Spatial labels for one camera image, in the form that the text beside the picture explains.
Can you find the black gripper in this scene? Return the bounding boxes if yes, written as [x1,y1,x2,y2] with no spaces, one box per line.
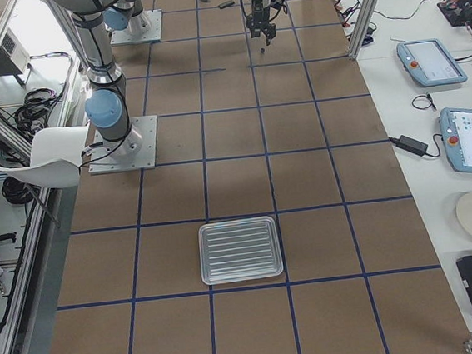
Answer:
[246,0,276,45]

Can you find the silver metal tray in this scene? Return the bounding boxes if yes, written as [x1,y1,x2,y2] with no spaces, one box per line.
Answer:
[198,216,283,286]

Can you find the black brake pad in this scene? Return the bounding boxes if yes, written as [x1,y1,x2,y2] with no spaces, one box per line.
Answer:
[218,0,235,9]

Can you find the blue teach pendant far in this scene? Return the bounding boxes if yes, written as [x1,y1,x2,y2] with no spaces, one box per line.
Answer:
[396,38,468,87]

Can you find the blue teach pendant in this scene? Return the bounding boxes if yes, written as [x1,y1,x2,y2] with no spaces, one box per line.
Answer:
[439,107,472,173]
[396,38,468,87]

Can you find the black power adapter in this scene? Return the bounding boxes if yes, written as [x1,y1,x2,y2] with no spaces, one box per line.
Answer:
[389,135,428,157]

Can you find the blue teach pendant near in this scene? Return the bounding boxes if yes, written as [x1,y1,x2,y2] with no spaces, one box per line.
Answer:
[439,107,472,173]

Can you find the white plastic chair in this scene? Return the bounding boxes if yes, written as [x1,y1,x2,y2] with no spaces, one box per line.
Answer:
[0,125,89,227]

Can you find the aluminium frame post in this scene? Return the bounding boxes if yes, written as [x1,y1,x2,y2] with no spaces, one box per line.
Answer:
[348,0,377,60]

